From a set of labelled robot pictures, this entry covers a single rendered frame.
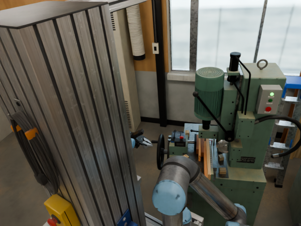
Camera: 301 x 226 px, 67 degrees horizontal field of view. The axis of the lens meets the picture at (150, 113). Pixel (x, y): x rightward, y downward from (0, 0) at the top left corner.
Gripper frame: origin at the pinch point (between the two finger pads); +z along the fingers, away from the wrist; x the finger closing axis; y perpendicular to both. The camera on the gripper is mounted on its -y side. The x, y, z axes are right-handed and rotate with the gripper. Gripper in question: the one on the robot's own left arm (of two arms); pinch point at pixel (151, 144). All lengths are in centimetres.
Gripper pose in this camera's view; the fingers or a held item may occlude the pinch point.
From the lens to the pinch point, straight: 179.8
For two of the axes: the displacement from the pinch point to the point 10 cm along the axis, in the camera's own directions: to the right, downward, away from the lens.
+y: -4.3, 7.0, 5.7
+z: 8.9, 4.5, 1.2
